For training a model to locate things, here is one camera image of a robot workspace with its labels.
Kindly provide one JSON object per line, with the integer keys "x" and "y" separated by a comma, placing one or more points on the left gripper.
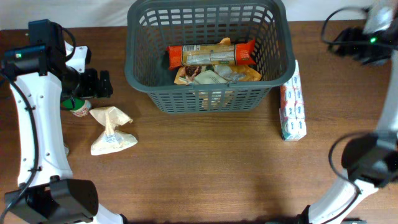
{"x": 94, "y": 91}

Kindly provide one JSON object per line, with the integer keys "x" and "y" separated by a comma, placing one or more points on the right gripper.
{"x": 351, "y": 50}

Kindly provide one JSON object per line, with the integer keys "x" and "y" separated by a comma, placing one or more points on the green lid spice jar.
{"x": 76, "y": 106}

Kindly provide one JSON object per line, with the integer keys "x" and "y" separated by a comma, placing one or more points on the beige powder bag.
{"x": 111, "y": 140}

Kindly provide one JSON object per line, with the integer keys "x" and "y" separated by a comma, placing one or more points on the grey plastic basket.
{"x": 152, "y": 26}

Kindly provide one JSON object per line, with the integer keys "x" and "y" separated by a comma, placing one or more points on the tissue pocket pack bundle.
{"x": 292, "y": 110}

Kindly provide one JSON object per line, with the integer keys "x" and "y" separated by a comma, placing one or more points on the orange snack bag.
{"x": 216, "y": 74}

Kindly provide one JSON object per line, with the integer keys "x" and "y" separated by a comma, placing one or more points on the orange cracker package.
{"x": 223, "y": 53}

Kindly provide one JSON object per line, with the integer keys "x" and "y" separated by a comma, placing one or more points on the green lid herb jar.
{"x": 66, "y": 149}

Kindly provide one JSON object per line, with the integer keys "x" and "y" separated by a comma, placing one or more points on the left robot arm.
{"x": 41, "y": 76}

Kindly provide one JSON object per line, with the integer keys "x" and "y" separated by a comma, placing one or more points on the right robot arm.
{"x": 363, "y": 161}

